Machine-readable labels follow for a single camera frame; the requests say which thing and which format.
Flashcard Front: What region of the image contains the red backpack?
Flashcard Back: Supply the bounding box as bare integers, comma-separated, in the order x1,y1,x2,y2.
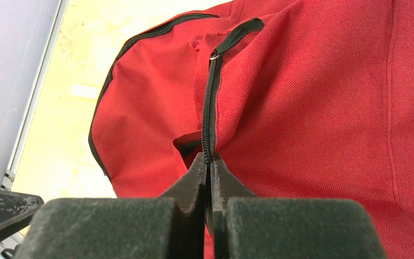
88,1,414,258

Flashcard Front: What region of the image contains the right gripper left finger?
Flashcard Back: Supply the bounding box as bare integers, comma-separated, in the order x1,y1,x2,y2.
15,154,206,258

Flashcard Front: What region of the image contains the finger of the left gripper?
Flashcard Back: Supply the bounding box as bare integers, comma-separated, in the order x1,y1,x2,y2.
0,190,44,242

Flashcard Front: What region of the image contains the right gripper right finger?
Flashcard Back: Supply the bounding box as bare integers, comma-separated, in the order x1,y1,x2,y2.
210,155,387,258

